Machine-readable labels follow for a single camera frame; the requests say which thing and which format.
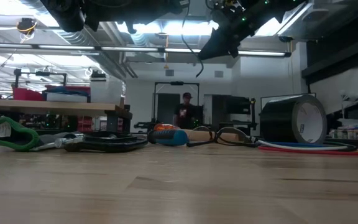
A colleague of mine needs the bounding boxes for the white storage box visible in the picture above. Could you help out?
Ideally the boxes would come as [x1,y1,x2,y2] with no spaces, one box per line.
[89,77,126,105]

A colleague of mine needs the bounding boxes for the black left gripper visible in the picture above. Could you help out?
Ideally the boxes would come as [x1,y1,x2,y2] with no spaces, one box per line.
[137,0,190,22]

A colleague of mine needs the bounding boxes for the black and grey work glove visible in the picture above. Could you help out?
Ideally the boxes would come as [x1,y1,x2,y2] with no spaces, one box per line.
[0,116,76,152]

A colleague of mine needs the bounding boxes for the black ceiling cable reel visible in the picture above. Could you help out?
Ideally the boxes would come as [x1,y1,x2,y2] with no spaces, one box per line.
[16,17,39,35]

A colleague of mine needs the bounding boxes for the long ceiling light bar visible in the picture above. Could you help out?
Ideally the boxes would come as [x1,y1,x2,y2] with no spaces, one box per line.
[0,42,292,58]

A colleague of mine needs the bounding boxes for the small red bin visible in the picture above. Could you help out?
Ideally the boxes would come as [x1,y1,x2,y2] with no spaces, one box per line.
[12,86,45,101]

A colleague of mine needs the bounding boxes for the wooden workbench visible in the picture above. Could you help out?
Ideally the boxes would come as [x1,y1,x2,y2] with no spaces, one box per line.
[0,98,134,134]

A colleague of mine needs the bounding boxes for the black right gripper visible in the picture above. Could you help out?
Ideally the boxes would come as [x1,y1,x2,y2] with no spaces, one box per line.
[197,0,251,62]

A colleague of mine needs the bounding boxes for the black cabinet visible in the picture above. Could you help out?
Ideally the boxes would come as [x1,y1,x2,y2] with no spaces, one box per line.
[203,94,258,131]

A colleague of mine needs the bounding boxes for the black C-clamp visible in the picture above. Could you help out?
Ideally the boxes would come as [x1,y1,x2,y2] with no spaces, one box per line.
[53,132,149,154]

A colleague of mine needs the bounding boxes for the black rig frame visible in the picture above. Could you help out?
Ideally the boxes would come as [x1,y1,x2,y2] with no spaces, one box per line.
[152,81,201,131]

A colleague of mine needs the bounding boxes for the person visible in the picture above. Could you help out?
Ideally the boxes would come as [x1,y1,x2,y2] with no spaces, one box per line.
[173,91,197,130]

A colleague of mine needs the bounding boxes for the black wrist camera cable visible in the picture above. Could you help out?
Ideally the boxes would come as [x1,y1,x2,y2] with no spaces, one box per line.
[180,0,205,78]

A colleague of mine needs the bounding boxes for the clear safety glasses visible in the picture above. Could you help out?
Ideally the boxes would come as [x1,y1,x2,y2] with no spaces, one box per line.
[186,125,260,148]

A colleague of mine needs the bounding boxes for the green wire loop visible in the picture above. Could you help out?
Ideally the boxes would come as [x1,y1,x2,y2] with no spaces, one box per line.
[320,141,358,152]

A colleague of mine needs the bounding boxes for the black and blue screwdriver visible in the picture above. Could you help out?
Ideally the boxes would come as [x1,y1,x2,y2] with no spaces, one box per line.
[147,129,190,147]

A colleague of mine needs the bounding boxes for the black duct tape roll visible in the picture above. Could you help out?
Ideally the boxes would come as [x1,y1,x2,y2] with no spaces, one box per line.
[259,93,328,145]

